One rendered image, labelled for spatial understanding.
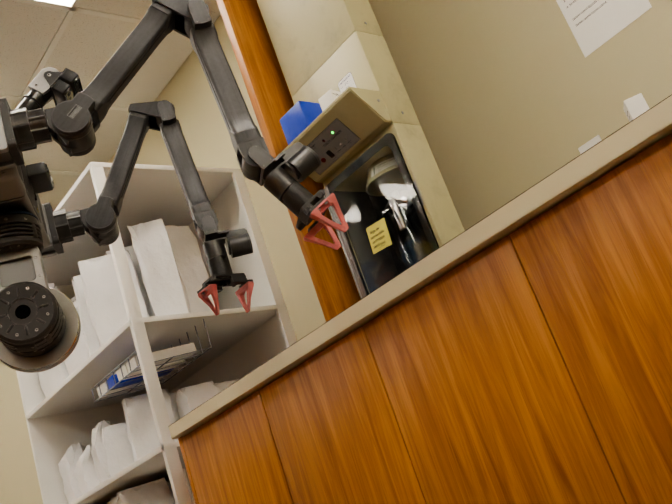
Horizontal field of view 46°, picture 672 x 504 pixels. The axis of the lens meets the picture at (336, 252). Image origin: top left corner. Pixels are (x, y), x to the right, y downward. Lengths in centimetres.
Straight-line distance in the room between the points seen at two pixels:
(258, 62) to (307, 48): 20
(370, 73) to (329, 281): 58
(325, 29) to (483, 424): 125
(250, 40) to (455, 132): 70
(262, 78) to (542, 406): 141
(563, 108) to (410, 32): 65
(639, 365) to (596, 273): 17
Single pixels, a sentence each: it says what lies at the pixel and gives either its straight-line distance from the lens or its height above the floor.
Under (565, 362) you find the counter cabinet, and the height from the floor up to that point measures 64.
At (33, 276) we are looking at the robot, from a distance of 189.
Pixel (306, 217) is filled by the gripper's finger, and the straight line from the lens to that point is 162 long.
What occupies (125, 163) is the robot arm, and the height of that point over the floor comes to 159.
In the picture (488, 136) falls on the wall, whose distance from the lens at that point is 244.
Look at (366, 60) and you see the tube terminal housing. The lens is 220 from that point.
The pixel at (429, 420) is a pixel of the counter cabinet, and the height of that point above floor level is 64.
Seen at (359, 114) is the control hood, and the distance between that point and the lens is 210.
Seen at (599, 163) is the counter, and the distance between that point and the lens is 139.
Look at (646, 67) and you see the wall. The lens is 220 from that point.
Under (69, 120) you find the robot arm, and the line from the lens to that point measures 171.
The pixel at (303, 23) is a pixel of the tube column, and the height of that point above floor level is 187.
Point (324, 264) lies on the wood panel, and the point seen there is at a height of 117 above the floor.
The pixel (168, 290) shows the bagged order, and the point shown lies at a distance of 304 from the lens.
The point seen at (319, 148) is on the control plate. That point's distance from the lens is 220.
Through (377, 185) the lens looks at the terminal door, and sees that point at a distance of 212.
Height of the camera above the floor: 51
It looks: 18 degrees up
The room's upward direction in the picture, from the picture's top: 20 degrees counter-clockwise
